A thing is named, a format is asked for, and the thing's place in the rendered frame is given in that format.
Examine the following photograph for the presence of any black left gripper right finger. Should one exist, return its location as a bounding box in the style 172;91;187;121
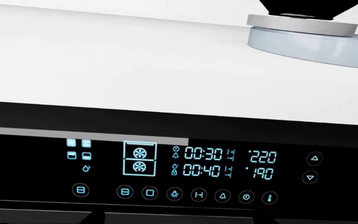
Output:
252;212;278;224

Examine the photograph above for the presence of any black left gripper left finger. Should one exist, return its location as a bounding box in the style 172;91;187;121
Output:
84;211;106;224

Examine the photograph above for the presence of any light blue stand mixer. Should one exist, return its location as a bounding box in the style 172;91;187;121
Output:
246;14;358;71

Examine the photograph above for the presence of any black mixer bowl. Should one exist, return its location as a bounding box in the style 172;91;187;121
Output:
257;0;358;21

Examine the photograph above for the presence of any black oven control panel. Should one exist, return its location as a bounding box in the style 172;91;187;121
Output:
0;127;358;224

